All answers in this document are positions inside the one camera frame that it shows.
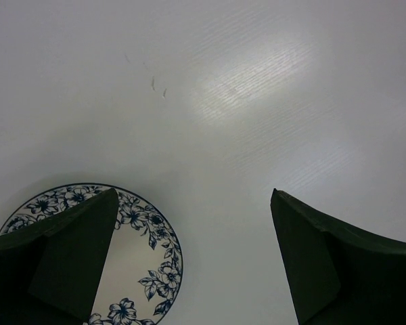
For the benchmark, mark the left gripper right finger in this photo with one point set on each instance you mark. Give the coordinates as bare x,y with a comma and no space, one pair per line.
338,273

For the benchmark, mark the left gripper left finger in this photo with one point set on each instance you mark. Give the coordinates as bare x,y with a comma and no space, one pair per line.
50,270

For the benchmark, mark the blue floral white plate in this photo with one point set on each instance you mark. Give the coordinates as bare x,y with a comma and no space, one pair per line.
144,268

